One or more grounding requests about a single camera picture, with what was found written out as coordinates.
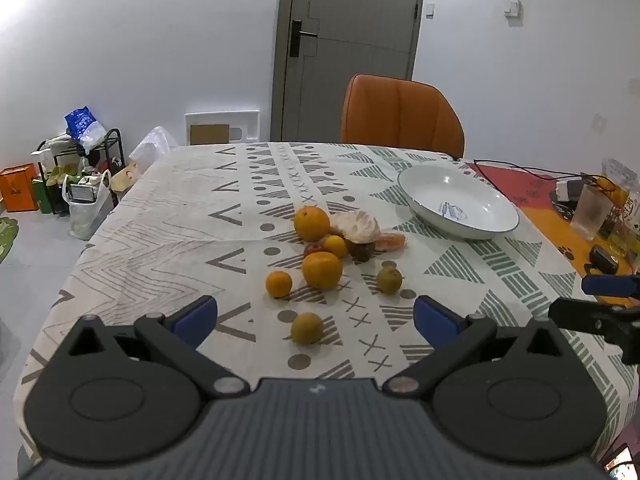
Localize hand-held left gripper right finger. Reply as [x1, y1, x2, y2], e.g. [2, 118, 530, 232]
[384, 296, 583, 398]

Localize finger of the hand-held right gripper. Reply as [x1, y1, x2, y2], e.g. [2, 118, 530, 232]
[581, 274, 640, 297]
[547, 297, 640, 366]

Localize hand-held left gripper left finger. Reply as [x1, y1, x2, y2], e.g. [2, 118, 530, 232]
[54, 296, 251, 400]

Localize olive green round fruit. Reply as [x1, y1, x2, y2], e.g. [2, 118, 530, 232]
[376, 266, 404, 295]

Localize small orange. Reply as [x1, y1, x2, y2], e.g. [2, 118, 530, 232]
[265, 270, 293, 299]
[323, 235, 349, 259]

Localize orange pomelo segment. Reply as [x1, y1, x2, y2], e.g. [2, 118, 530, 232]
[374, 232, 408, 253]

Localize dark passion fruit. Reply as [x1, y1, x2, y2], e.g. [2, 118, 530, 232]
[348, 241, 376, 263]

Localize yellow round fruit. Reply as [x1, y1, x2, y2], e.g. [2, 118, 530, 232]
[291, 312, 325, 345]

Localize large orange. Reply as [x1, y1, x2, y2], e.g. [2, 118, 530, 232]
[301, 251, 344, 290]
[293, 206, 331, 242]

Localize peeled pomelo piece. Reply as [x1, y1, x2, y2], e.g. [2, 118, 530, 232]
[330, 210, 382, 245]

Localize white plate with blue rim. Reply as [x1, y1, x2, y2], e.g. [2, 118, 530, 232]
[397, 164, 521, 241]

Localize black case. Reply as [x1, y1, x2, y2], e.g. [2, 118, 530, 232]
[589, 244, 621, 275]

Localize clear ribbed cup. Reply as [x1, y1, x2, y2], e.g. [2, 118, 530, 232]
[570, 183, 613, 241]

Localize red orange paw-print mat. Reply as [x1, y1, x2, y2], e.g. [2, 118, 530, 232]
[465, 160, 640, 311]

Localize yellow snack bag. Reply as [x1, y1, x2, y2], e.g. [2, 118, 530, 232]
[597, 158, 640, 256]

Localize patterned white tablecloth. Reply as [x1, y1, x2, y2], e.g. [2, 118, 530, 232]
[12, 141, 640, 465]

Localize white charger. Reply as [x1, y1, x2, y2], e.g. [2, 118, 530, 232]
[556, 177, 588, 201]

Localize white plastic bag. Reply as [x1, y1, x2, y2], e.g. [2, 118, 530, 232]
[61, 170, 113, 241]

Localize beige paper bag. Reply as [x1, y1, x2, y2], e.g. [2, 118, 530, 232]
[109, 162, 141, 192]

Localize clear plastic bag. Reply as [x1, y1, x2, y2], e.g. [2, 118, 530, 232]
[129, 126, 178, 176]

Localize black metal rack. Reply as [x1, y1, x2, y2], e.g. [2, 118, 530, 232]
[31, 128, 123, 211]

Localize brown cardboard sheet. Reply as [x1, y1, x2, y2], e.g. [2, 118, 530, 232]
[189, 124, 230, 146]

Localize green box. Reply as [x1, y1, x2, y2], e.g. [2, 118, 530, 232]
[32, 176, 56, 214]

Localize green rug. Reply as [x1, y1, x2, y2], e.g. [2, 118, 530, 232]
[0, 215, 20, 263]

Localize orange leather chair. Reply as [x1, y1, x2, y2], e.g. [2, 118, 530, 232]
[341, 74, 466, 157]

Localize orange paper bag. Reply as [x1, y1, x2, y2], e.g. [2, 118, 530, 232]
[0, 164, 40, 212]

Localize blue plastic bag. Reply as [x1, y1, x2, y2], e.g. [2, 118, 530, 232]
[64, 106, 107, 153]

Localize grey door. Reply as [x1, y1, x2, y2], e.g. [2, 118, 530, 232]
[270, 0, 428, 142]

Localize black cable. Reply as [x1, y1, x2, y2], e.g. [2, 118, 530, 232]
[472, 159, 601, 183]

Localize white wall niche panel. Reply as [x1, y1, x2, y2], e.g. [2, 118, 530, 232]
[185, 109, 261, 147]

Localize black door handle lock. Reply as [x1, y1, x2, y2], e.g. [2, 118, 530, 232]
[290, 20, 318, 58]

